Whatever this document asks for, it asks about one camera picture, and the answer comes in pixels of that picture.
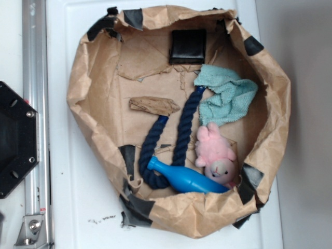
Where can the aluminium extrusion rail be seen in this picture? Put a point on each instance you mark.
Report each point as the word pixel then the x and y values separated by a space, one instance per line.
pixel 35 90

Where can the black square block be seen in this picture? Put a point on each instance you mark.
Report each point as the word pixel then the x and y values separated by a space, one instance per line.
pixel 188 47

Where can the brown paper bag bin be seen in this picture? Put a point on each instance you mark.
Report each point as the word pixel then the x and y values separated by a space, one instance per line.
pixel 126 55

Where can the metal corner bracket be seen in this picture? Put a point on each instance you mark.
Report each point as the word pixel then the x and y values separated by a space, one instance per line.
pixel 32 232

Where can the blue plastic bowling pin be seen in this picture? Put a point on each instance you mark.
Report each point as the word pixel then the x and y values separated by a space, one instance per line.
pixel 185 179

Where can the brown wood chip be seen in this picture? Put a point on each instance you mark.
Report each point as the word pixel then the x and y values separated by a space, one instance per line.
pixel 154 105

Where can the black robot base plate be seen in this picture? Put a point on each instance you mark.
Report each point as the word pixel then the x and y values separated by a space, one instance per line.
pixel 18 139

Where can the teal cloth towel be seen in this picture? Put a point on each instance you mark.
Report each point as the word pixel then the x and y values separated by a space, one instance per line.
pixel 232 95

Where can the pink plush sheep toy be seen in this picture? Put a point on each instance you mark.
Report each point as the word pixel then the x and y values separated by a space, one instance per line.
pixel 215 155

